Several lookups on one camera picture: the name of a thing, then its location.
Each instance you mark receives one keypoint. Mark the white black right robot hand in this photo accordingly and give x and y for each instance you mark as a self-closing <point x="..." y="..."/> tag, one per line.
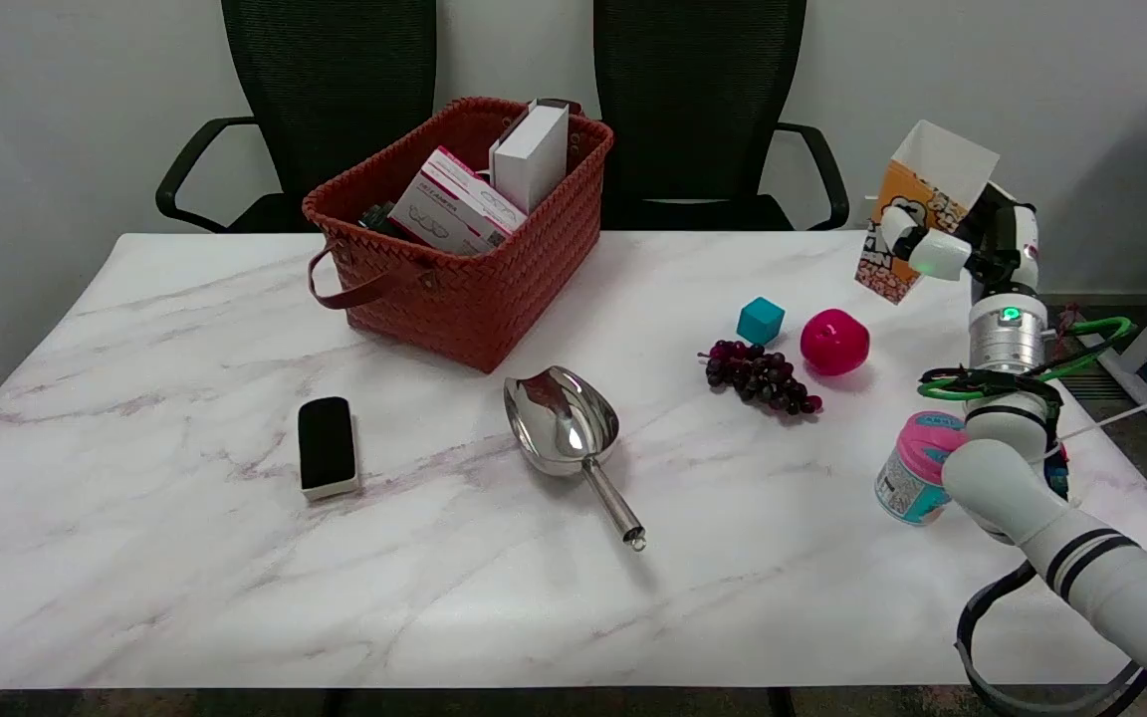
<point x="1002" y="249"/>

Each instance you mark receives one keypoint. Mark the orange popcorn box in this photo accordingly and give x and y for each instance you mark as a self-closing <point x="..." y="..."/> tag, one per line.
<point x="917" y="184"/>

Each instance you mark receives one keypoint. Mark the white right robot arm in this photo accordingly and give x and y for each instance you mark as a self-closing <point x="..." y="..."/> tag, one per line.
<point x="1081" y="558"/>

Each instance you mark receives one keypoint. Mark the plain white box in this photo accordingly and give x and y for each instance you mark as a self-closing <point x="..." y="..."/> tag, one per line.
<point x="534" y="159"/>

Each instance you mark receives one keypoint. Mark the red woven basket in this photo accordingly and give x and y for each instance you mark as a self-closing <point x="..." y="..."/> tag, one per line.
<point x="474" y="299"/>

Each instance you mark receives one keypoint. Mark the pink white carton box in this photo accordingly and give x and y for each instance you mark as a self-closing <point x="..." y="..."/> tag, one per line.
<point x="454" y="204"/>

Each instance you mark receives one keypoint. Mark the magenta toy apple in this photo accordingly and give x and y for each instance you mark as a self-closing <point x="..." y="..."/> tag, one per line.
<point x="832" y="344"/>

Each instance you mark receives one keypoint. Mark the pink lidded teal container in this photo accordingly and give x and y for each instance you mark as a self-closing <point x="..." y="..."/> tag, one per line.
<point x="912" y="478"/>

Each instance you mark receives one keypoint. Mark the teal cube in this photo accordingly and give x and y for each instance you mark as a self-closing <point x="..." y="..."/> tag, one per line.
<point x="760" y="322"/>

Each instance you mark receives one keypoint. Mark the purple toy grape bunch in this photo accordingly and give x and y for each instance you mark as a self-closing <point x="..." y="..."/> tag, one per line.
<point x="763" y="378"/>

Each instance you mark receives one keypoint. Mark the black mesh office chair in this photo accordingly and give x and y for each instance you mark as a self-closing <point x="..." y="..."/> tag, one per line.
<point x="693" y="100"/>
<point x="335" y="90"/>

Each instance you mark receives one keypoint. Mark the metal scoop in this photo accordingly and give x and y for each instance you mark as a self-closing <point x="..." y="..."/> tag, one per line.
<point x="559" y="418"/>

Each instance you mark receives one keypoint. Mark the dark small item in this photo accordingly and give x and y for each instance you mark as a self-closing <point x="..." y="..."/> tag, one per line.
<point x="379" y="219"/>

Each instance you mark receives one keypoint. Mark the black whiteboard eraser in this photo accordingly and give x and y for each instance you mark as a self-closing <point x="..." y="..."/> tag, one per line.
<point x="327" y="443"/>

